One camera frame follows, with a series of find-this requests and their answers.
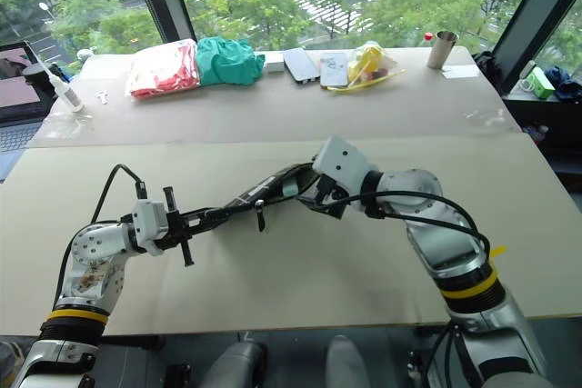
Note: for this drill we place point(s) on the white glue tube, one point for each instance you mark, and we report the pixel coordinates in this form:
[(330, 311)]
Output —
[(66, 92)]

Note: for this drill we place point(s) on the red and white plastic package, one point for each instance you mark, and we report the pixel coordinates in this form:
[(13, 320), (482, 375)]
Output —
[(161, 70)]

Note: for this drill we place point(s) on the small white box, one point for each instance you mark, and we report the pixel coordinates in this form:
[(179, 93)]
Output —
[(274, 63)]

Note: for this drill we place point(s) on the green box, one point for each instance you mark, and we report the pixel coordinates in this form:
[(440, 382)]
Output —
[(543, 83)]

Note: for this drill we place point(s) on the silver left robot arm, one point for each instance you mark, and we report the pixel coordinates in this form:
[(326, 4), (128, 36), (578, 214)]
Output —
[(91, 247)]

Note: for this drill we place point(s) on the clear bag with yellow items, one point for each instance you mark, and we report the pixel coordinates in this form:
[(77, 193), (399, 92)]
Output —
[(368, 63)]

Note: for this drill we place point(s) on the green cloth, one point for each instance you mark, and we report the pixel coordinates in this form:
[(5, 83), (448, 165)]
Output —
[(227, 61)]

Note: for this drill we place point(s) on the laptop computer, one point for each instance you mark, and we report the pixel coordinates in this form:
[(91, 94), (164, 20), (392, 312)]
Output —
[(16, 92)]

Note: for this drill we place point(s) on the clear packet with card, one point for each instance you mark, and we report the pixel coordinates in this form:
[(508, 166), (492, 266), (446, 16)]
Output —
[(334, 70)]

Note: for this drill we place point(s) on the grey smartphone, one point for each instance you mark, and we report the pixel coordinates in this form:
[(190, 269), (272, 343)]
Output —
[(301, 66)]

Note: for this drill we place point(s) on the light green plastic tube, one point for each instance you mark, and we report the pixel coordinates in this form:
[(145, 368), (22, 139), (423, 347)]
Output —
[(289, 188)]

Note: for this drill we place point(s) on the metal cup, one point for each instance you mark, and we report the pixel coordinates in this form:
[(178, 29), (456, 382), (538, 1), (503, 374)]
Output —
[(442, 49)]

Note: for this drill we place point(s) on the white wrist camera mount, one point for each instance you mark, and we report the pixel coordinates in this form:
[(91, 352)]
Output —
[(147, 220), (341, 161)]

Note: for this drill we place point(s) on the white paper slip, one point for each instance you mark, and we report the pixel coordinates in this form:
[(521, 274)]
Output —
[(460, 71)]

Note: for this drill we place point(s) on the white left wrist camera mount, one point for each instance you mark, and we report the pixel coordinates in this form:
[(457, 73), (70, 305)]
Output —
[(147, 220)]

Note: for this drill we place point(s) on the black bag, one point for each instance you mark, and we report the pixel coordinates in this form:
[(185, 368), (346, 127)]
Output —
[(487, 67)]

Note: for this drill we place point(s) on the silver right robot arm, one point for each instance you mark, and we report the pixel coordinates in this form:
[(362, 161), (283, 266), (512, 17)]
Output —
[(454, 247)]

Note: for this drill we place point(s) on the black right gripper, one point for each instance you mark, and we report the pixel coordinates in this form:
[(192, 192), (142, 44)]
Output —
[(331, 197)]

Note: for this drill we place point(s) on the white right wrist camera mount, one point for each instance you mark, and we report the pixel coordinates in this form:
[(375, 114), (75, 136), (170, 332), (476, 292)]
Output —
[(341, 161)]

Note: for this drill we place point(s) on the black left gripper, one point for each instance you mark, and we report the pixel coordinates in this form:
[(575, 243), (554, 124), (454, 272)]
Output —
[(175, 224)]

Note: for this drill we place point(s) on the red bottle cap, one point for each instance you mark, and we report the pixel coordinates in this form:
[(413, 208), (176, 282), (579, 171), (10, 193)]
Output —
[(428, 36)]

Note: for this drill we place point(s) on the blue cloth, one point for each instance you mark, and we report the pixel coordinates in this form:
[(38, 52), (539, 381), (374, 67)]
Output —
[(566, 83)]

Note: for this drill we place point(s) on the grey rounded shape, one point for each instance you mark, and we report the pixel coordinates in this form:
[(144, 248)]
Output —
[(236, 365)]

